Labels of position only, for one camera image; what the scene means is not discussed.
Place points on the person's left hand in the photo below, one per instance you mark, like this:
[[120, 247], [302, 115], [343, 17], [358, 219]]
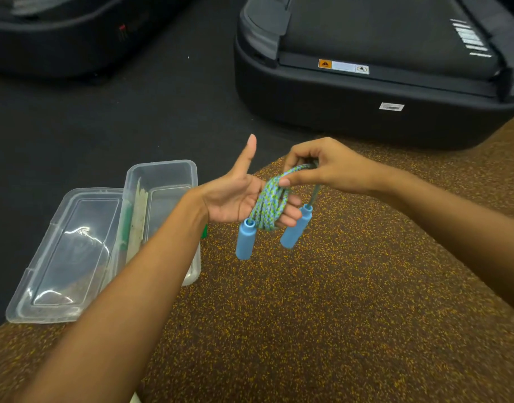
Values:
[[231, 199]]

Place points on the person's right hand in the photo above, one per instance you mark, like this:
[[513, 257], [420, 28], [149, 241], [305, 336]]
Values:
[[341, 169]]

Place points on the clear plastic box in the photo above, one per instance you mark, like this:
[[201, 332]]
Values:
[[164, 176]]

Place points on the clear plastic lid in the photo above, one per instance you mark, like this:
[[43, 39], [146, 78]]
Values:
[[68, 260]]

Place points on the person's left forearm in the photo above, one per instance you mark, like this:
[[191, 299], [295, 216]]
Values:
[[122, 310]]

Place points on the person's right forearm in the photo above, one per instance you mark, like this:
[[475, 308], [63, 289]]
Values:
[[458, 235]]

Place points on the black treadmill with warning sticker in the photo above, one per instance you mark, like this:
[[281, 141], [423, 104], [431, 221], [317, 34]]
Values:
[[324, 109]]

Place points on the beige paper strip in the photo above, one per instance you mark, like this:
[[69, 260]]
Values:
[[137, 222]]

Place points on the black treadmill with red mark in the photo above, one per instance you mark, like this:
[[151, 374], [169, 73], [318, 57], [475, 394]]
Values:
[[51, 46]]

